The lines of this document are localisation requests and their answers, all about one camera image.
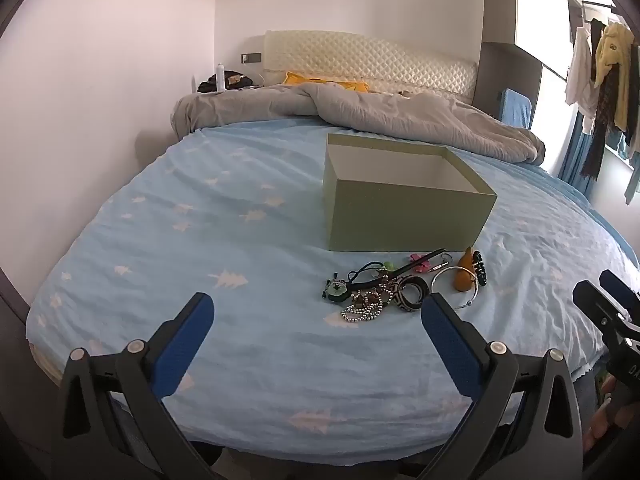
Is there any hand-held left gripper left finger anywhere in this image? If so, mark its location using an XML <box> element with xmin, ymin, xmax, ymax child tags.
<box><xmin>50</xmin><ymin>291</ymin><xmax>216</xmax><ymax>480</ymax></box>

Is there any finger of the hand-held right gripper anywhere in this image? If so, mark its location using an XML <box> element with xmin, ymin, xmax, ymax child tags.
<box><xmin>572</xmin><ymin>280</ymin><xmax>632</xmax><ymax>333</ymax></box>
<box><xmin>599</xmin><ymin>269</ymin><xmax>640</xmax><ymax>311</ymax></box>

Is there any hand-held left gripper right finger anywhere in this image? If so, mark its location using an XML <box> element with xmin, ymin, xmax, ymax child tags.
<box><xmin>421</xmin><ymin>292</ymin><xmax>586</xmax><ymax>480</ymax></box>

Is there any black white patterned bangle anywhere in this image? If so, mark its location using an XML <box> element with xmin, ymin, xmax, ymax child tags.
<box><xmin>390</xmin><ymin>276</ymin><xmax>431</xmax><ymax>314</ymax></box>

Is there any thin silver bangle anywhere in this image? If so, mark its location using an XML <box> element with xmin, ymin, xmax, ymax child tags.
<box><xmin>430</xmin><ymin>266</ymin><xmax>489</xmax><ymax>310</ymax></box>

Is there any orange gourd ornament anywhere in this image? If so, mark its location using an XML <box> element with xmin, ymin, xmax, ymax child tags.
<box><xmin>453</xmin><ymin>247</ymin><xmax>476</xmax><ymax>292</ymax></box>

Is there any black cord necklace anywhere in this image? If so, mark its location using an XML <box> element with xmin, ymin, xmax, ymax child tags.
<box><xmin>345</xmin><ymin>248</ymin><xmax>447</xmax><ymax>287</ymax></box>

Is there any brown bead bracelet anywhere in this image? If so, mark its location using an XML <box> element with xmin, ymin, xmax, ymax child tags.
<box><xmin>354</xmin><ymin>280</ymin><xmax>393</xmax><ymax>311</ymax></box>

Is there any green black pendant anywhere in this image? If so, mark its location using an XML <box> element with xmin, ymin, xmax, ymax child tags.
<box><xmin>320</xmin><ymin>272</ymin><xmax>349</xmax><ymax>304</ymax></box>

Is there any green cardboard box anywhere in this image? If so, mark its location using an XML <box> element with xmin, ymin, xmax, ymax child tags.
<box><xmin>322</xmin><ymin>132</ymin><xmax>498</xmax><ymax>253</ymax></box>

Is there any person's right hand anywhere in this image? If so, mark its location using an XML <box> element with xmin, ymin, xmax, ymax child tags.
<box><xmin>582</xmin><ymin>375</ymin><xmax>633</xmax><ymax>453</ymax></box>

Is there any blue tree print bed sheet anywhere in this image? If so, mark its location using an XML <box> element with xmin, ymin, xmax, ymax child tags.
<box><xmin>25</xmin><ymin>119</ymin><xmax>640</xmax><ymax>466</ymax></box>

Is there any blue curtain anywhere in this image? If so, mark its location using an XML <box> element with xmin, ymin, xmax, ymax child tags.
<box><xmin>556</xmin><ymin>109</ymin><xmax>602</xmax><ymax>197</ymax></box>

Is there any hanging dark scarf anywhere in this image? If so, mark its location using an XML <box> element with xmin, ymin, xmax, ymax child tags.
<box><xmin>580</xmin><ymin>67</ymin><xmax>619</xmax><ymax>182</ymax></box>

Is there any hanging white shirt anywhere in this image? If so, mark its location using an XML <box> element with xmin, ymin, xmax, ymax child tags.
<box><xmin>564</xmin><ymin>25</ymin><xmax>601</xmax><ymax>119</ymax></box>

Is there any hanging yellow sweater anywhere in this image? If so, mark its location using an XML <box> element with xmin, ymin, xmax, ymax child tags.
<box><xmin>594</xmin><ymin>22</ymin><xmax>637</xmax><ymax>132</ymax></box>

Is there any grey duvet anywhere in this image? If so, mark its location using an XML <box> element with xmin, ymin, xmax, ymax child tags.
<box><xmin>170</xmin><ymin>82</ymin><xmax>547</xmax><ymax>164</ymax></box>

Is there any black bag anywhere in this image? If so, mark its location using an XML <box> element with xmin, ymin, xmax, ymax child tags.
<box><xmin>197</xmin><ymin>70</ymin><xmax>256</xmax><ymax>94</ymax></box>

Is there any grey white wardrobe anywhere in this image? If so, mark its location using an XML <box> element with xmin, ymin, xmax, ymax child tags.
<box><xmin>479</xmin><ymin>0</ymin><xmax>572</xmax><ymax>122</ymax></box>

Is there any yellow pillow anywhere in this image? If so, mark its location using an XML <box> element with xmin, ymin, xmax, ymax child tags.
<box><xmin>284</xmin><ymin>72</ymin><xmax>370</xmax><ymax>95</ymax></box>

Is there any cream quilted headboard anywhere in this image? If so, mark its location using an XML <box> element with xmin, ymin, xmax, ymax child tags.
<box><xmin>263</xmin><ymin>30</ymin><xmax>477</xmax><ymax>101</ymax></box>

